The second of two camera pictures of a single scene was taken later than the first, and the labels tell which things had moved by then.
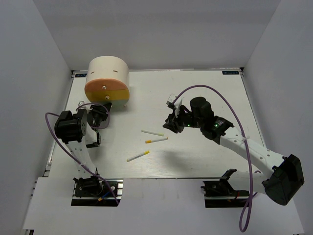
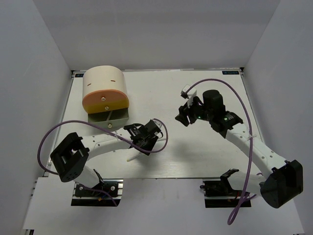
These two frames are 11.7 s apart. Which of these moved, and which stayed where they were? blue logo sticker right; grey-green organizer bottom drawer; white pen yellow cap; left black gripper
Moved: grey-green organizer bottom drawer; left black gripper
Stayed: white pen yellow cap; blue logo sticker right
